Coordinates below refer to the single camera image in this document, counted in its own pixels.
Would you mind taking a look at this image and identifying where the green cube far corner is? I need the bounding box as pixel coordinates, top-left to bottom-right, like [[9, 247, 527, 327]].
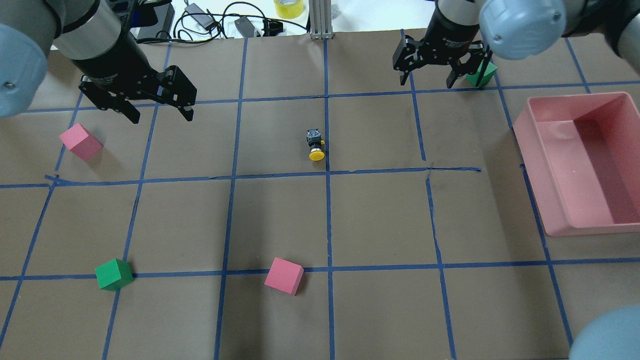
[[465, 61, 498, 89]]

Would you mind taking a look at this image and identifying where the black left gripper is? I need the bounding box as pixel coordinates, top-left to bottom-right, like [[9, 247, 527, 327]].
[[78, 45, 197, 125]]

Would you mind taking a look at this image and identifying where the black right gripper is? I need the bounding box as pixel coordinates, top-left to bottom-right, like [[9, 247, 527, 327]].
[[392, 20, 485, 89]]

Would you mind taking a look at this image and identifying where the yellow tape roll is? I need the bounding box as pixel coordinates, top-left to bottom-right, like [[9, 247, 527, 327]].
[[273, 0, 305, 20]]

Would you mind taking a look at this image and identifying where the pink cube far side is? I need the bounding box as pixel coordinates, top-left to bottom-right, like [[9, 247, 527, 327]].
[[59, 123, 103, 162]]

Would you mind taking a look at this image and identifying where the yellow push button switch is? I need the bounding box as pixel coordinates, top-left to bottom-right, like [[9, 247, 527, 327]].
[[306, 129, 326, 162]]

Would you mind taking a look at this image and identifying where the pink plastic bin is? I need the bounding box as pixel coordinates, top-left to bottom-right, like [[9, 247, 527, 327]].
[[513, 92, 640, 237]]

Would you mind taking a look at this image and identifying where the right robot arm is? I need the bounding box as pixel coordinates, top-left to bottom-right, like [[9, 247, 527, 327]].
[[391, 0, 640, 89]]

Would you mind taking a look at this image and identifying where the green cube near base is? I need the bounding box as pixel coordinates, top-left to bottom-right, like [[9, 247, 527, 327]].
[[94, 259, 134, 292]]

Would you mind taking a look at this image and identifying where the black power adapter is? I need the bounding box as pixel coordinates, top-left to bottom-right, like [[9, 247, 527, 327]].
[[132, 0, 175, 41]]

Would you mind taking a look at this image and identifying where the pink cube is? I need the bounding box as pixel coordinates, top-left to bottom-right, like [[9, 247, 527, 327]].
[[59, 123, 103, 162], [263, 257, 305, 296]]

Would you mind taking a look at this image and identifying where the pink cube near centre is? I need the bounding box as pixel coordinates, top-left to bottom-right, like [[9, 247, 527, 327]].
[[263, 257, 305, 296]]

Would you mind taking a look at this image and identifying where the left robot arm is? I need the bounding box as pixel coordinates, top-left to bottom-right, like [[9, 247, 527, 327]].
[[0, 0, 197, 125]]

